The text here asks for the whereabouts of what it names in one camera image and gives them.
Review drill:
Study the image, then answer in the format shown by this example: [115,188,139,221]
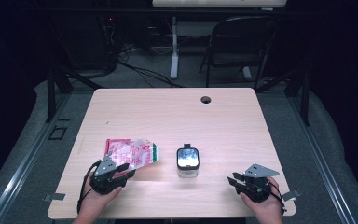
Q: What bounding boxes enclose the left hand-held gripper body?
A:
[89,155,129,195]

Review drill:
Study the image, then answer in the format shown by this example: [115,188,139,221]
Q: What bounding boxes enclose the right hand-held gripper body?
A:
[236,163,280,203]

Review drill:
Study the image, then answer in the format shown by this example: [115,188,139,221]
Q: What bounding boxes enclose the red and white snack bag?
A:
[104,138,161,172]

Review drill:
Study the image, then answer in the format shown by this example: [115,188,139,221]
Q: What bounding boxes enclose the clear jar with black lid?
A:
[176,143,200,179]

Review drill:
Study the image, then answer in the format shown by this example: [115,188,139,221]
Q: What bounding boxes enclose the person's left hand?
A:
[78,174,124,216]

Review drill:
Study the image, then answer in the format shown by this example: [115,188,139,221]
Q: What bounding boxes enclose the person's right hand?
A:
[240,176,283,218]

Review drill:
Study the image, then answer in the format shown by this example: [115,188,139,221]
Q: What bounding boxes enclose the grey tape piece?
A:
[279,189,302,203]
[42,192,66,203]

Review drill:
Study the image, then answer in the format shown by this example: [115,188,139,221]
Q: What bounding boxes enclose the black metal stand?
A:
[45,65,103,123]
[255,66,311,127]

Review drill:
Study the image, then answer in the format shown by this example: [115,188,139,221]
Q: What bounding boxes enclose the white desk leg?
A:
[169,16,181,80]

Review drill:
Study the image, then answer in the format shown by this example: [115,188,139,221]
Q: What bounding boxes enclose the dark equipment with red light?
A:
[64,13,120,74]

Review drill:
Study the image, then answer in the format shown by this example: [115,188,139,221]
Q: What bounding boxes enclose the black folding chair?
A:
[199,15,280,91]

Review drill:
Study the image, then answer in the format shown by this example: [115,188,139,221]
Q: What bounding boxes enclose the white desk top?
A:
[152,0,288,8]

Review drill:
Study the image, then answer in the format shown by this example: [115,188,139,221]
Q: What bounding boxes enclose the left hand-held gripper black cable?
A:
[76,160,103,215]

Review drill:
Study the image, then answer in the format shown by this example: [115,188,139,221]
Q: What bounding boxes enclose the hand-held gripper black cable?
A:
[268,181,287,216]
[76,160,103,215]

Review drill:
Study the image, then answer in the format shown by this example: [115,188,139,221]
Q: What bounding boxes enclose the right hand-held gripper black cable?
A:
[268,181,287,216]

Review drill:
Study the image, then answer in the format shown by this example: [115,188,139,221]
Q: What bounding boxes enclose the aluminium floor rail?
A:
[0,92,72,224]
[287,92,357,224]

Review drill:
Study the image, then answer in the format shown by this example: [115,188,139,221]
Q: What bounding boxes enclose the black floor cables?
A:
[117,60,185,89]

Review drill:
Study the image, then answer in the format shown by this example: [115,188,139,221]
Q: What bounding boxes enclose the black frame crossbar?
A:
[27,7,324,16]

